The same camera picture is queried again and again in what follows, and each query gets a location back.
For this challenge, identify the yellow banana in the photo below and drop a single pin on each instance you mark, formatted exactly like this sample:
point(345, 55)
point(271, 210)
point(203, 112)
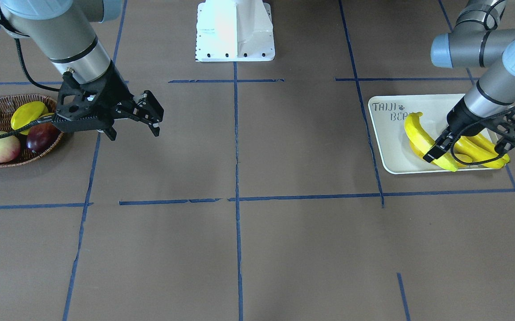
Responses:
point(462, 158)
point(417, 151)
point(423, 141)
point(478, 148)

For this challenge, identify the red yellow mango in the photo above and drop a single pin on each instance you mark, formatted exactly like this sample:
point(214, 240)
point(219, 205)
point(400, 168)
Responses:
point(41, 137)

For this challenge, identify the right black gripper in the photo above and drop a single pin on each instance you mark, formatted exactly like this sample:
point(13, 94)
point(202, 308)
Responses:
point(116, 90)

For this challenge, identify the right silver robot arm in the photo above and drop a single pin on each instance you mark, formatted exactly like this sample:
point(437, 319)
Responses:
point(62, 30)

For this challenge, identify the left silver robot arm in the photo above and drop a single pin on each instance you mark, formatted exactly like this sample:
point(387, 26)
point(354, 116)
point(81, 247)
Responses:
point(476, 41)

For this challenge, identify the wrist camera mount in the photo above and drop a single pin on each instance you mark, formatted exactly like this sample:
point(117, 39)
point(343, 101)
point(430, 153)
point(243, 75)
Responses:
point(78, 106)
point(505, 128)

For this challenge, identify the white pillar with base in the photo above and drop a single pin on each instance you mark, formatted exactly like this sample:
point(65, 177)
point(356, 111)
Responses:
point(234, 31)

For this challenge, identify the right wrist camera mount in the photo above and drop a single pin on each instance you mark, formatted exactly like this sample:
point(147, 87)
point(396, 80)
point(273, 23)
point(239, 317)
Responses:
point(78, 106)

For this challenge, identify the brown wicker basket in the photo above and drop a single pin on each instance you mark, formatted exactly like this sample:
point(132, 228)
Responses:
point(8, 105)

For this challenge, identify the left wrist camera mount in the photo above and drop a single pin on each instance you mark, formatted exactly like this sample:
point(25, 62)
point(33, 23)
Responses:
point(505, 128)

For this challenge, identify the white bear tray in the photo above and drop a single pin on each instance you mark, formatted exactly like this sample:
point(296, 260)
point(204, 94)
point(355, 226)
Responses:
point(388, 114)

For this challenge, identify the pink red apple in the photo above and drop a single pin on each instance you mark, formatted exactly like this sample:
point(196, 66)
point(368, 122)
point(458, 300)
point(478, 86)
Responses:
point(10, 148)

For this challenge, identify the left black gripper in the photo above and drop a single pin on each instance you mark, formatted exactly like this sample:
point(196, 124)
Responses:
point(460, 117)

